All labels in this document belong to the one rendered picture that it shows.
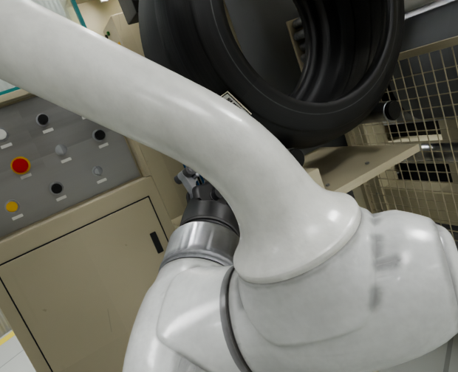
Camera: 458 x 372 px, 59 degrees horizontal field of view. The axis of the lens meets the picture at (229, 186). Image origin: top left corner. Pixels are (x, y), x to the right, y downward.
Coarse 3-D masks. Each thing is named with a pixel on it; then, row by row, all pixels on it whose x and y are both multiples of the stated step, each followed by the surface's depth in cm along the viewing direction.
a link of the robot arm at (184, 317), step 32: (160, 288) 37; (192, 288) 35; (224, 288) 33; (160, 320) 34; (192, 320) 32; (224, 320) 31; (128, 352) 34; (160, 352) 32; (192, 352) 31; (224, 352) 31
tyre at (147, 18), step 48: (144, 0) 79; (192, 0) 67; (336, 0) 105; (384, 0) 85; (144, 48) 84; (192, 48) 69; (336, 48) 108; (384, 48) 84; (240, 96) 71; (288, 96) 74; (336, 96) 104; (288, 144) 80
